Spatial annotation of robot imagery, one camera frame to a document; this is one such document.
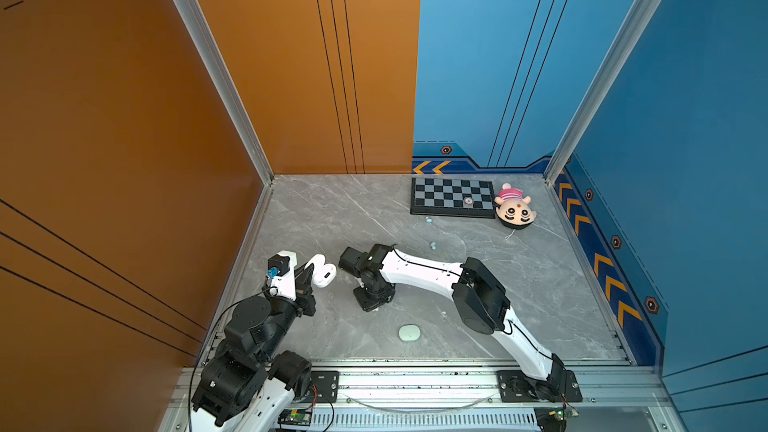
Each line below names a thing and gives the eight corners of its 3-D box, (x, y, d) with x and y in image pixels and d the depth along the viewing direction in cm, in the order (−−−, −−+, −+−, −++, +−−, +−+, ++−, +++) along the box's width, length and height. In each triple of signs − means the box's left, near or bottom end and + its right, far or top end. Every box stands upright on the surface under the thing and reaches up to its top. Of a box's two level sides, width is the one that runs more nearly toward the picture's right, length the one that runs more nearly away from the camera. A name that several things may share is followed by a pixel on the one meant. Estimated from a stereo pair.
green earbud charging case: (398, 341, 82) (398, 338, 80) (398, 327, 85) (398, 324, 83) (420, 341, 82) (420, 338, 80) (419, 327, 85) (420, 324, 83)
